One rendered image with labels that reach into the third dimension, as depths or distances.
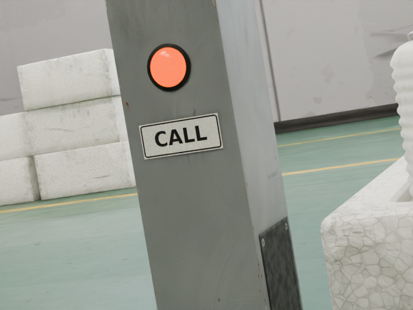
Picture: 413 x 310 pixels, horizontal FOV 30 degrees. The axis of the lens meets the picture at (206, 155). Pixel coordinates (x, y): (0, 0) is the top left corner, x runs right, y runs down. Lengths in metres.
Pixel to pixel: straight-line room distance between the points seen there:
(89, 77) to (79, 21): 3.38
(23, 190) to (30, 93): 0.39
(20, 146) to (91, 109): 0.36
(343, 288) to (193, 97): 0.15
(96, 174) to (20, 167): 0.33
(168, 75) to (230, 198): 0.08
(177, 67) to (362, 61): 5.25
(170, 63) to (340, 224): 0.16
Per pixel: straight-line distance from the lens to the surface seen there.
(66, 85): 3.05
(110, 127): 2.98
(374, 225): 0.33
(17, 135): 3.20
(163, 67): 0.44
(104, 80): 2.97
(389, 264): 0.33
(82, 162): 3.04
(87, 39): 6.33
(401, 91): 0.38
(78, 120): 3.04
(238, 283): 0.44
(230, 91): 0.43
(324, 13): 5.73
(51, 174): 3.10
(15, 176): 3.20
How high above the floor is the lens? 0.23
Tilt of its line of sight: 3 degrees down
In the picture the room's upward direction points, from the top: 9 degrees counter-clockwise
